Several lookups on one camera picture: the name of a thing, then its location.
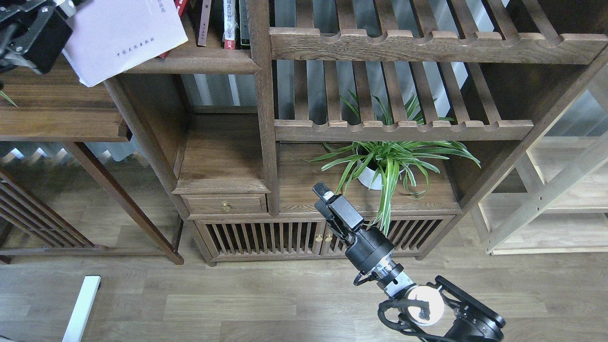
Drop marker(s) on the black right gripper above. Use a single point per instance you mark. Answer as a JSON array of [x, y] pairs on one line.
[[367, 248]]

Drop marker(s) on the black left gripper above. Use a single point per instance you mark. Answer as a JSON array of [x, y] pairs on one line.
[[34, 32]]

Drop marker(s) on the white lavender paperback book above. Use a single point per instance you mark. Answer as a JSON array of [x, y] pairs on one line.
[[112, 36]]

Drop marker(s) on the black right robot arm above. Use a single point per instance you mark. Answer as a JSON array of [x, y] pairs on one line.
[[435, 312]]

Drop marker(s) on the white plant pot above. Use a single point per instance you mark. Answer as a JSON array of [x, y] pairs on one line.
[[367, 176]]

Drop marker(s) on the green spider plant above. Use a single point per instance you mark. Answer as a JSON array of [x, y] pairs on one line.
[[392, 162]]

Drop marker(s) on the brass drawer knob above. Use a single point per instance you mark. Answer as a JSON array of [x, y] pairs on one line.
[[226, 207]]

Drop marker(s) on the green leaves at left edge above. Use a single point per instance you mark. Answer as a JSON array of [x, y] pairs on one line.
[[5, 96]]

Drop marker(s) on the dark wooden bookshelf cabinet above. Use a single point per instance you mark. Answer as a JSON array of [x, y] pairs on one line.
[[243, 126]]

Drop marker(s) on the white red upright book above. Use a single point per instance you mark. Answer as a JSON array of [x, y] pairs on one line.
[[230, 25]]

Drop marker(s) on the dark upright book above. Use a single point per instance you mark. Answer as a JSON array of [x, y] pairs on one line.
[[244, 36]]

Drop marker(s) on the dark slatted wooden rack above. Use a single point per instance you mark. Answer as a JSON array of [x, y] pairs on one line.
[[30, 215]]

